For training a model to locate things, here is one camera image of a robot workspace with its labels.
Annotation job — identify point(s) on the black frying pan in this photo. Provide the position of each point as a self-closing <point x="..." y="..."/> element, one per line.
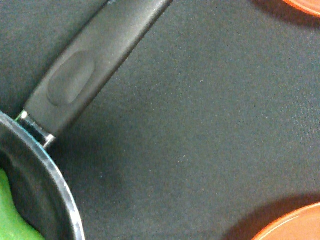
<point x="38" y="191"/>

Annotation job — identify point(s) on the green toy cucumber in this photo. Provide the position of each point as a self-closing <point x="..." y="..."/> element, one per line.
<point x="10" y="220"/>

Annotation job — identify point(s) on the orange plate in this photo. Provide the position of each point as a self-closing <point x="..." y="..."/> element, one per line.
<point x="301" y="224"/>
<point x="310" y="7"/>

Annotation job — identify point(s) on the orange plate centre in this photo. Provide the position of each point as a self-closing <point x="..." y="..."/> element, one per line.
<point x="301" y="224"/>

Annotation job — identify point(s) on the black tablecloth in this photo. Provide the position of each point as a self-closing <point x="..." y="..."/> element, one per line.
<point x="209" y="131"/>

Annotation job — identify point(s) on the orange plate left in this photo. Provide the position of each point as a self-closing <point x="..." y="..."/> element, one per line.
<point x="310" y="7"/>

